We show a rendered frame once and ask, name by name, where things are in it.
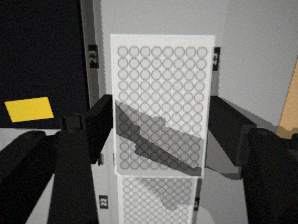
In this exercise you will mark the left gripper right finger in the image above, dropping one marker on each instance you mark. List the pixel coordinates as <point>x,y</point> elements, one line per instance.
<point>270,179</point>

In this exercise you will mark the grey deck plate with rectangular bays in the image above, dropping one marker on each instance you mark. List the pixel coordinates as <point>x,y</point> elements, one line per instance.
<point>258,56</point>

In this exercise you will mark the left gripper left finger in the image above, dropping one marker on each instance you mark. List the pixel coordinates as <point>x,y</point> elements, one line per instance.
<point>68,154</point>

